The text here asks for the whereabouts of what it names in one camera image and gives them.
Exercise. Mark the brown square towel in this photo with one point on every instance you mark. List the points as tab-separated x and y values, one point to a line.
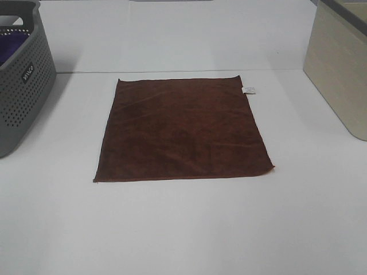
198	128

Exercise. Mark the grey perforated plastic basket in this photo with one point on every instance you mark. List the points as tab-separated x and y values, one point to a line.
27	77

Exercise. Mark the beige storage box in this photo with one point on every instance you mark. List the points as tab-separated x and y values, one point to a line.
335	61

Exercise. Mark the purple cloth in basket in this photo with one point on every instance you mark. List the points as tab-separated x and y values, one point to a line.
9	45

